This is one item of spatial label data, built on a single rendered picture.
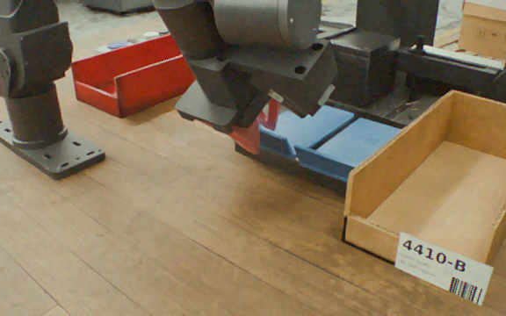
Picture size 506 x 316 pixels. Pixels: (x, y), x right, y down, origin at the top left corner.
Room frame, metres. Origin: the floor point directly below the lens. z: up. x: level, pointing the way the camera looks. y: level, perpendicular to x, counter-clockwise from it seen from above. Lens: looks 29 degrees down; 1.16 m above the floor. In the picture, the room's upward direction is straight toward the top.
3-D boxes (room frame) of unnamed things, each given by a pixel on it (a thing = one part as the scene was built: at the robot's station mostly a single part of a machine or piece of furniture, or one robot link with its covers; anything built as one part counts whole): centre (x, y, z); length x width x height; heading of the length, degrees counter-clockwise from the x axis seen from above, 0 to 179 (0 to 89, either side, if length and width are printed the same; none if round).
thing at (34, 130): (0.51, 0.27, 0.94); 0.20 x 0.07 x 0.08; 51
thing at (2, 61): (0.51, 0.26, 1.00); 0.09 x 0.06 x 0.06; 150
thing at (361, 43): (0.72, -0.10, 0.98); 0.20 x 0.10 x 0.01; 51
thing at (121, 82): (0.71, 0.16, 0.93); 0.25 x 0.12 x 0.06; 141
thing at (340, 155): (0.45, -0.11, 0.93); 0.15 x 0.07 x 0.03; 143
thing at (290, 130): (0.50, -0.04, 0.93); 0.15 x 0.07 x 0.03; 142
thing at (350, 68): (0.72, -0.10, 0.94); 0.20 x 0.10 x 0.07; 51
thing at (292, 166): (0.50, -0.09, 0.91); 0.17 x 0.16 x 0.02; 51
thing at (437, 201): (0.38, -0.20, 0.93); 0.25 x 0.13 x 0.08; 141
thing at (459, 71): (0.62, -0.26, 0.95); 0.15 x 0.03 x 0.10; 51
